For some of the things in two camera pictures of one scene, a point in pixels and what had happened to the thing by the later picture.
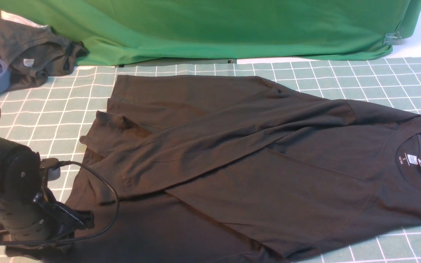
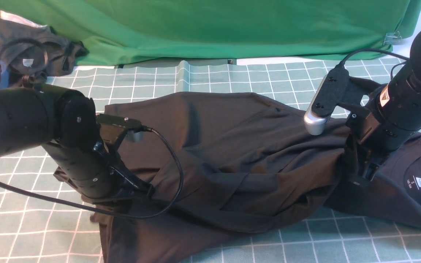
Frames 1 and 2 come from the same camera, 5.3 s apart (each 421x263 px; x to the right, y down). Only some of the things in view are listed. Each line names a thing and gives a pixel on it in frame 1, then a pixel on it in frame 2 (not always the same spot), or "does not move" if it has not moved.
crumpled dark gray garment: x=34 y=53 does not move
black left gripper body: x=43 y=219 to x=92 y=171
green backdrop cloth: x=151 y=33 does not move
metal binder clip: x=392 y=38 does not move
